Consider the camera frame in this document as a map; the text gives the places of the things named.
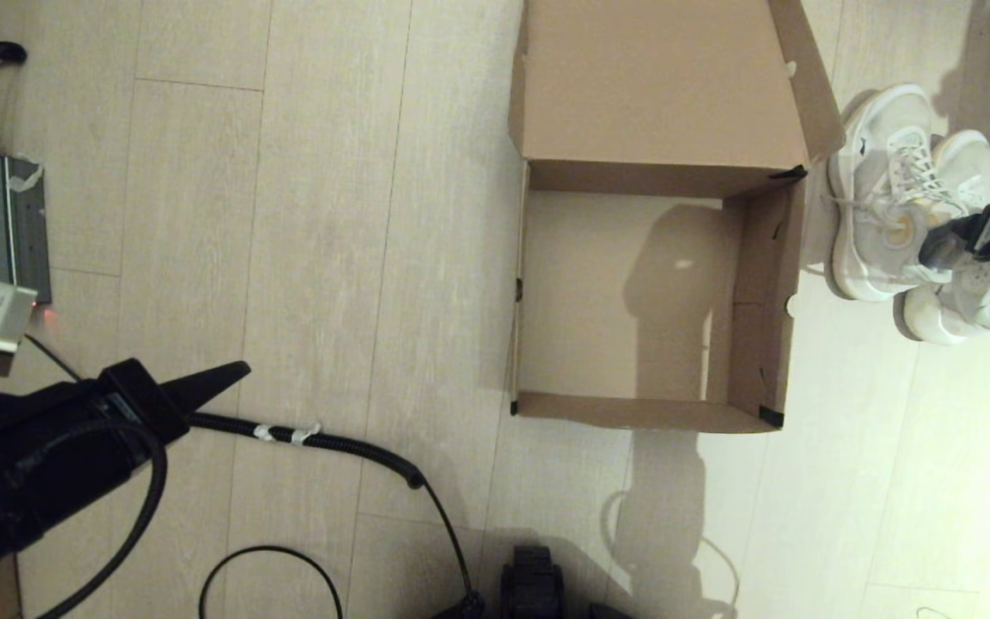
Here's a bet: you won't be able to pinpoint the black corrugated cable conduit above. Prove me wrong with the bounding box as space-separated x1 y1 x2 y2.
24 331 486 618

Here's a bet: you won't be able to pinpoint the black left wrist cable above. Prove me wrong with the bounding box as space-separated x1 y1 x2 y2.
35 421 169 619

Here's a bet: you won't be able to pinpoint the grey power supply unit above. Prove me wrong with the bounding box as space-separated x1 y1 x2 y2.
0 156 52 305

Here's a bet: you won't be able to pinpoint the thin black cable loop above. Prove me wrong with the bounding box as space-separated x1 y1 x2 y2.
199 546 345 619

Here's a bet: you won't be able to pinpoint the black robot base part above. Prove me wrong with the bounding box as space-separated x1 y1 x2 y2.
499 544 566 619

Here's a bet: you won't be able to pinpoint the white lace-up sneaker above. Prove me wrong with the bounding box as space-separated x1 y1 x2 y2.
828 83 953 302
895 129 990 345

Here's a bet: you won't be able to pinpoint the brown cardboard shoe box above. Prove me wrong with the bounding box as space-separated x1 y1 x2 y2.
508 0 846 433

